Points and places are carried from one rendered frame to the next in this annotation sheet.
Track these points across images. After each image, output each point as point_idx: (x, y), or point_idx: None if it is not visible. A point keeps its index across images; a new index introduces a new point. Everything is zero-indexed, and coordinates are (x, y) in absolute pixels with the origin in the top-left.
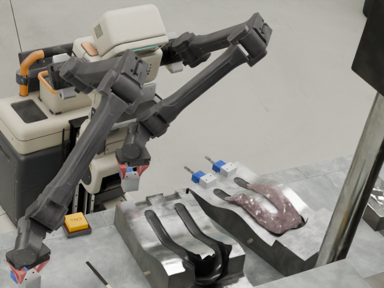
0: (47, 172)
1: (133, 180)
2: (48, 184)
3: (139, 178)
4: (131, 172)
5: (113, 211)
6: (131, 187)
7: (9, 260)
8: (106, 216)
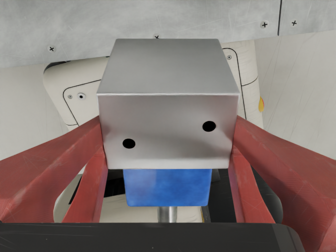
0: (231, 209)
1: (159, 81)
2: (223, 190)
3: (99, 90)
4: (156, 165)
5: (219, 27)
6: (167, 51)
7: None
8: (259, 2)
